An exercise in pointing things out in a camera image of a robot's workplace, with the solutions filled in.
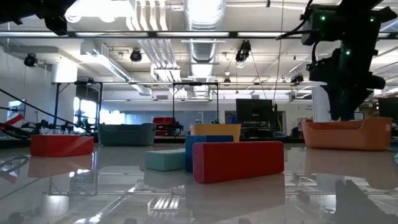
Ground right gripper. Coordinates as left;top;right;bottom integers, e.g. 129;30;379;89
306;46;386;122

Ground blue cube block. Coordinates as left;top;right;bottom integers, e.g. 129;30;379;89
185;134;234;173

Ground long teal block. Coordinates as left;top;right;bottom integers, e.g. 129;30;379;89
144;149;187;172

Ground red arch block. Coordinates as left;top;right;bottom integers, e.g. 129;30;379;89
30;134;95;157

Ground white pillar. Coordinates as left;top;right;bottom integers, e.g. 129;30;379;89
312;85;332;123

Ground orange plastic bin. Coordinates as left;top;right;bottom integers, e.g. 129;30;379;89
300;116;393;152

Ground dark monitor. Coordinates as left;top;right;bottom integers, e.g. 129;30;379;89
378;97;398;125

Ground black monitor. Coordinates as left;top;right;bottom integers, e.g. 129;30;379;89
235;98;275;124

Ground long red block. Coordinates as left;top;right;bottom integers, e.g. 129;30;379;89
192;141;285;184

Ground yellow plastic bin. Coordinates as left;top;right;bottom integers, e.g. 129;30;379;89
189;123;242;143

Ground red storage bins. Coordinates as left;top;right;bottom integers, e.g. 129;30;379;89
152;116;175;125

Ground dark teal plastic bin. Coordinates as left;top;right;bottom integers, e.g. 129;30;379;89
98;122;157;147

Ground red angled bar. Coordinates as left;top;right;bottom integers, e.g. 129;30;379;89
0;114;24;127

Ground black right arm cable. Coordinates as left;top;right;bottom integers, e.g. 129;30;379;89
275;0;315;40

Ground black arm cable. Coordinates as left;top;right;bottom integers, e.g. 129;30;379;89
0;88;96;136
275;0;315;40

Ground black station frame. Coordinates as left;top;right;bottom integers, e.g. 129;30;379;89
172;82;220;125
51;81;103;134

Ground silver ceiling duct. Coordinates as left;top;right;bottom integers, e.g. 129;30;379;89
183;0;227;97

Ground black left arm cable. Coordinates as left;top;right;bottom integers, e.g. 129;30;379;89
0;88;96;136

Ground bright wall screen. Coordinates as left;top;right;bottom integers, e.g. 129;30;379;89
6;99;27;122

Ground black curved cable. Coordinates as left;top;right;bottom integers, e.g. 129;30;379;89
0;122;32;140

